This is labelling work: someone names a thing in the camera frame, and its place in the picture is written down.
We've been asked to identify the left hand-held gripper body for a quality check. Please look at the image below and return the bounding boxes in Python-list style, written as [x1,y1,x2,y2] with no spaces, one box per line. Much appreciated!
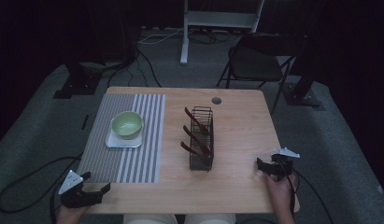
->
[58,169,104,209]

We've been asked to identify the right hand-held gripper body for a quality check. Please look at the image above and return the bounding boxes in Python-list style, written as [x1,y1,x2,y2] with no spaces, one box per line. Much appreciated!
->
[267,147,301,183]

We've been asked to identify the person's left hand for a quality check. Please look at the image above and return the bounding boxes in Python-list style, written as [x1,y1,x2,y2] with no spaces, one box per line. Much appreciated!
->
[56,203,92,224]

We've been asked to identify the person's right hand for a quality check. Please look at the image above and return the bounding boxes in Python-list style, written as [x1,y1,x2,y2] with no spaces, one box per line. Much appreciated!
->
[263,171,301,217]

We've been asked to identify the white square plate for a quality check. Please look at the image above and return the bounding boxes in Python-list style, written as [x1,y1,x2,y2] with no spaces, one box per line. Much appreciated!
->
[104,119,145,149]

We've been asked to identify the grey striped placemat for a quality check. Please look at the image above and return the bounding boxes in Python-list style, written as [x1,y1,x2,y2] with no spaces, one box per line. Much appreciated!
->
[76,92,167,184]

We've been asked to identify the green bowl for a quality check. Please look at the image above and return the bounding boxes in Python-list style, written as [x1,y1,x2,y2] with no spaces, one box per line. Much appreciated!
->
[110,110,145,140]

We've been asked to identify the brown spoon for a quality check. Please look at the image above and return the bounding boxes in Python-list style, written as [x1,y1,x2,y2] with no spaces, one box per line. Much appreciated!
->
[182,124,212,156]
[179,141,210,161]
[183,106,210,135]

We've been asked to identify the black stand base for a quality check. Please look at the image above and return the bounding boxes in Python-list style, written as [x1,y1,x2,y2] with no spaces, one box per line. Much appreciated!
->
[280,36,326,112]
[52,59,104,100]

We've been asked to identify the person's beige trousers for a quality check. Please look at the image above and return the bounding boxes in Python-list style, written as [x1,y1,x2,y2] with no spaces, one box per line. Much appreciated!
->
[121,212,237,224]

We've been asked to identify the black folding chair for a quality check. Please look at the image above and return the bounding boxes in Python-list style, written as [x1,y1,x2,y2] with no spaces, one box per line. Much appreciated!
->
[215,33,306,115]

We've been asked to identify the white metal stand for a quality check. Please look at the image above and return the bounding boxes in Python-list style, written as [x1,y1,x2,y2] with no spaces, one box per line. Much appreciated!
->
[178,0,265,66]

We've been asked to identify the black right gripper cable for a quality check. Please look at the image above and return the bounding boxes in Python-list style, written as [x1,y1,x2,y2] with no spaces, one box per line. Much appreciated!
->
[278,158,336,224]

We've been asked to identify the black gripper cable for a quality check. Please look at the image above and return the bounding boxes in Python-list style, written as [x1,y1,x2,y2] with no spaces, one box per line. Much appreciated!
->
[0,154,85,224]
[278,158,336,224]

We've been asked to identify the black wire rack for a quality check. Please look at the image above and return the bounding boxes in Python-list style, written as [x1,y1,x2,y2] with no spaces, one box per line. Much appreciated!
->
[183,105,215,173]

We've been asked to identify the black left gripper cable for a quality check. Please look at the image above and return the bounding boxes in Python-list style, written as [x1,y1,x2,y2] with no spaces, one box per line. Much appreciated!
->
[0,154,85,224]

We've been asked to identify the black floor cables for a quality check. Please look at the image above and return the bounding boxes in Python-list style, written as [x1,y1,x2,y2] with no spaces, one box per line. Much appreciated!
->
[107,46,164,89]

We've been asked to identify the white floor cable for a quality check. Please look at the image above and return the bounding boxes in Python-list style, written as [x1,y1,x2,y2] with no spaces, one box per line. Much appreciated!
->
[137,27,185,46]

